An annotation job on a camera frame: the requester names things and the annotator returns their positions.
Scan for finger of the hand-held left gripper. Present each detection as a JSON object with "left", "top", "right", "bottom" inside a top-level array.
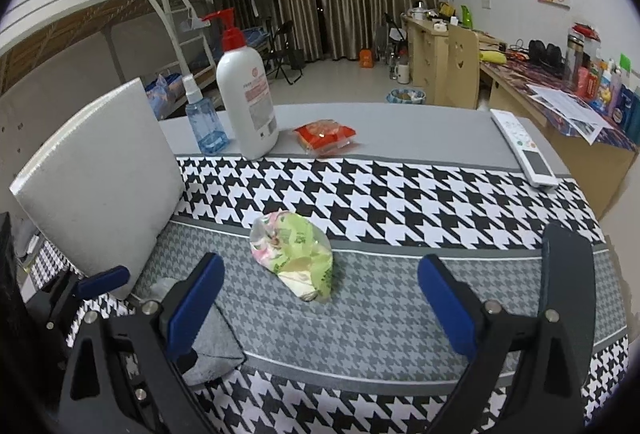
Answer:
[{"left": 27, "top": 265, "right": 132, "bottom": 350}]

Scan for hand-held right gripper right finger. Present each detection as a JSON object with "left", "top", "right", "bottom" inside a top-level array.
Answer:
[{"left": 417, "top": 221, "right": 601, "bottom": 434}]

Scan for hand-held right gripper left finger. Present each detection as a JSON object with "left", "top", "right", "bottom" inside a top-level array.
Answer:
[{"left": 60, "top": 251, "right": 226, "bottom": 434}]

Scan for white foam lid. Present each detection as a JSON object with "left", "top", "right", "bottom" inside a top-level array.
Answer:
[{"left": 10, "top": 78, "right": 183, "bottom": 299}]

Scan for green pink soft packet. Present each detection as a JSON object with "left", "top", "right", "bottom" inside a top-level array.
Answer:
[{"left": 249, "top": 210, "right": 333, "bottom": 303}]

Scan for grey cloth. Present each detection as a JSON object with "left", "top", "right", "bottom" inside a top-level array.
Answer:
[{"left": 147, "top": 279, "right": 247, "bottom": 387}]

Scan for houndstooth tablecloth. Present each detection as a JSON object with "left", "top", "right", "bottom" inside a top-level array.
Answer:
[{"left": 20, "top": 154, "right": 628, "bottom": 434}]

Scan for clear blue spray bottle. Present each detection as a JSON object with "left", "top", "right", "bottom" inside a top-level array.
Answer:
[{"left": 181, "top": 74, "right": 231, "bottom": 155}]

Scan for white remote control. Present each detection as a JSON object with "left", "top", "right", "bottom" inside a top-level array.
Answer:
[{"left": 490, "top": 108, "right": 558, "bottom": 189}]

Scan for blue orange plaid blanket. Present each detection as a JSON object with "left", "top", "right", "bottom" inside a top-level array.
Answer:
[{"left": 145, "top": 72, "right": 191, "bottom": 121}]

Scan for white lotion bottle red pump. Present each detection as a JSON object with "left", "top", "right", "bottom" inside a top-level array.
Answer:
[{"left": 202, "top": 8, "right": 280, "bottom": 161}]

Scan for red snack packet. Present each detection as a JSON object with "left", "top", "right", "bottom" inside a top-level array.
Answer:
[{"left": 292, "top": 119, "right": 360, "bottom": 157}]

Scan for printed paper sheets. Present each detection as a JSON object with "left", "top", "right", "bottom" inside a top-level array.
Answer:
[{"left": 526, "top": 82, "right": 621, "bottom": 145}]

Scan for wooden chair with smiley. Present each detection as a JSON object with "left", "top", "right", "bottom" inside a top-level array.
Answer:
[{"left": 427, "top": 22, "right": 481, "bottom": 109}]

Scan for plain wooden desk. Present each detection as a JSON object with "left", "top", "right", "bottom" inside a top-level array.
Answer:
[{"left": 400, "top": 14, "right": 451, "bottom": 94}]

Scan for white metal bunk bed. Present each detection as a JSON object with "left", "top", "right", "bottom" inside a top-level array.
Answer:
[{"left": 0, "top": 0, "right": 226, "bottom": 125}]

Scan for black folding chair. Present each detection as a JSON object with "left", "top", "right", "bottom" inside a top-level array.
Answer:
[{"left": 262, "top": 20, "right": 304, "bottom": 85}]

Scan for black headphones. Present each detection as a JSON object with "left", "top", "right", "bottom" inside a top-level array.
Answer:
[{"left": 527, "top": 40, "right": 566, "bottom": 73}]

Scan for white bunk bed ladder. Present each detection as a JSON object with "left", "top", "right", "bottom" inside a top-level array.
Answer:
[{"left": 145, "top": 0, "right": 223, "bottom": 79}]

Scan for row of toiletry bottles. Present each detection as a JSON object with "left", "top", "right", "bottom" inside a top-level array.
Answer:
[{"left": 565, "top": 24, "right": 640, "bottom": 139}]

